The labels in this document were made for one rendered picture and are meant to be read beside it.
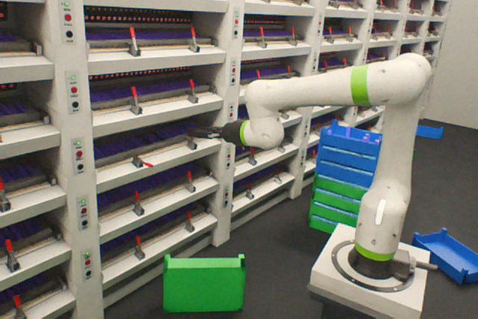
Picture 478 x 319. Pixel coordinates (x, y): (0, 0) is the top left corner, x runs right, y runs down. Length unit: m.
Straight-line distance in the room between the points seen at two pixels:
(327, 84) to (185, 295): 0.92
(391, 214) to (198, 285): 0.74
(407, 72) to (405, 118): 0.23
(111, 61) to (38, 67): 0.21
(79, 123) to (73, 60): 0.18
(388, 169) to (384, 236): 0.23
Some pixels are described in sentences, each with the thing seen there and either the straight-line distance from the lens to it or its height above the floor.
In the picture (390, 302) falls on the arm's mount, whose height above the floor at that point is 0.33.
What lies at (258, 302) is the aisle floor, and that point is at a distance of 1.66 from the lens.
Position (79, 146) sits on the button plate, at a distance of 1.24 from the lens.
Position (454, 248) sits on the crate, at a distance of 2.31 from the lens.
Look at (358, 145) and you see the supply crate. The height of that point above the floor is 0.51.
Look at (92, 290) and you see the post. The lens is 1.51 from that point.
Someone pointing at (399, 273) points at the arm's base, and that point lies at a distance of 1.34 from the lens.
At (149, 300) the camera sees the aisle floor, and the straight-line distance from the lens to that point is 1.66.
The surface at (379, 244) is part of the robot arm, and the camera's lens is 1.26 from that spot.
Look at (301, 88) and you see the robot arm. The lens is 1.17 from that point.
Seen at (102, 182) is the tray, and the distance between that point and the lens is 1.33.
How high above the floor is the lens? 1.10
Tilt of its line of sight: 19 degrees down
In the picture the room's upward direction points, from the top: 4 degrees clockwise
